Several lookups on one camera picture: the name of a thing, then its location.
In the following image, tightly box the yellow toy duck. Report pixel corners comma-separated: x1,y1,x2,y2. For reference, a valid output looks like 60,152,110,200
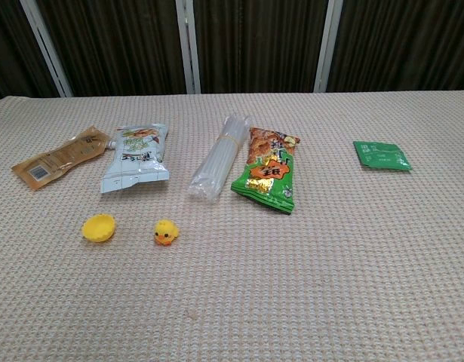
152,219,180,247

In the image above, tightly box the clear plastic straw bundle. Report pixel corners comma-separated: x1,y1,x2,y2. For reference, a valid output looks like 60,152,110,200
188,115,253,204

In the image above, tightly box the green orange snack bag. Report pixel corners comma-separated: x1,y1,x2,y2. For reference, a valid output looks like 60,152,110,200
230,127,301,216

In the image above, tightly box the beige woven tablecloth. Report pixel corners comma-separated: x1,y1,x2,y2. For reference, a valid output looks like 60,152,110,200
0,89,464,362

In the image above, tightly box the white snack bag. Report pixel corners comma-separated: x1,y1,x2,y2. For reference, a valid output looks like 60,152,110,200
100,123,171,195

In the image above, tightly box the dark folding screen panel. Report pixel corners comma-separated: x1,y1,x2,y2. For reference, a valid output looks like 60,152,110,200
0,0,61,103
192,0,329,94
326,0,464,94
35,0,188,97

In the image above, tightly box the small green sachet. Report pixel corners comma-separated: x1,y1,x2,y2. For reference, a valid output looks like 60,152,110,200
352,140,412,173

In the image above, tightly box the brown spouted pouch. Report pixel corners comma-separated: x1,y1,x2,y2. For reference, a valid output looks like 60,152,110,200
11,126,109,192

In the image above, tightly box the white screen frame post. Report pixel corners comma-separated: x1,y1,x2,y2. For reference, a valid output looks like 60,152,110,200
312,0,344,94
19,0,74,98
175,0,201,95

